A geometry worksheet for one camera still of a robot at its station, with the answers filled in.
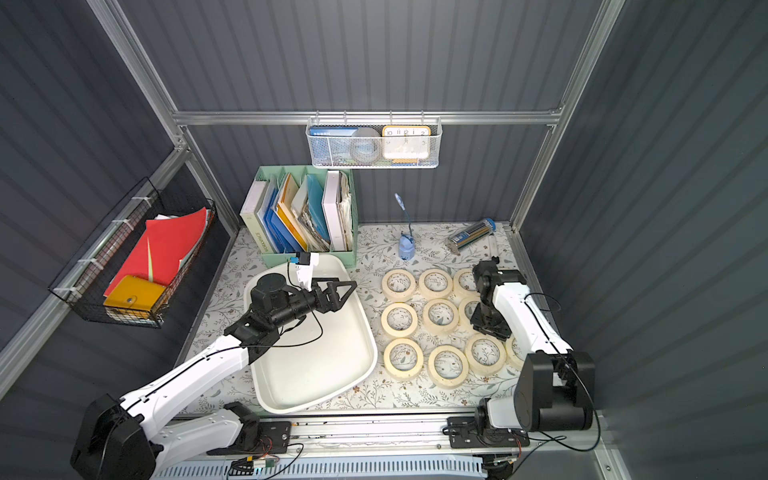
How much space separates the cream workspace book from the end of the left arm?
372 mm

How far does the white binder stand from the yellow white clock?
21 cm

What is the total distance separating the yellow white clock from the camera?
889 millimetres

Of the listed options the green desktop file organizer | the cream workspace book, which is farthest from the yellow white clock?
the cream workspace book

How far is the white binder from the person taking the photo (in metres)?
0.94
